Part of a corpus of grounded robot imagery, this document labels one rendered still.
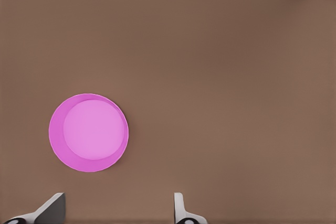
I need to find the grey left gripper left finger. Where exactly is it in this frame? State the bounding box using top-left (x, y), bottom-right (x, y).
top-left (2, 192), bottom-right (66, 224)

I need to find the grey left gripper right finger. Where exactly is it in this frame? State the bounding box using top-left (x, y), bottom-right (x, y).
top-left (173, 192), bottom-right (208, 224)

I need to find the pink round bowl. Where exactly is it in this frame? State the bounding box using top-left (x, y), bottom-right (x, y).
top-left (48, 93), bottom-right (130, 173)

